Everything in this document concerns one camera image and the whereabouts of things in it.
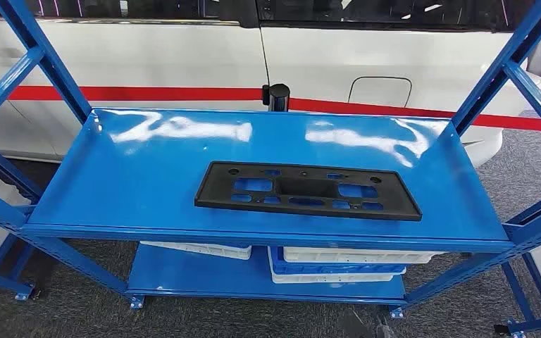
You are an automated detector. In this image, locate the red barrier belt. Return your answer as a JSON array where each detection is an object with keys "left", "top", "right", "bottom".
[
  {"left": 289, "top": 98, "right": 541, "bottom": 132},
  {"left": 0, "top": 84, "right": 264, "bottom": 102}
]

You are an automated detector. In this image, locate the black plastic mounting plate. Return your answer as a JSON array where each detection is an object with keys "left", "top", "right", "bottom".
[{"left": 194, "top": 161, "right": 423, "bottom": 222}]

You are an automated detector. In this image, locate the black stanchion post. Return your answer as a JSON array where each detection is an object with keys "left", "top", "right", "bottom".
[{"left": 261, "top": 82, "right": 292, "bottom": 113}]

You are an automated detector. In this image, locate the blue plastic bin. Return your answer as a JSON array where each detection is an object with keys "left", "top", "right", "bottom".
[{"left": 270, "top": 247, "right": 408, "bottom": 276}]

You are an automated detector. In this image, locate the white car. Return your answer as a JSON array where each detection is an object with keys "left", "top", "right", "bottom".
[{"left": 0, "top": 0, "right": 541, "bottom": 169}]

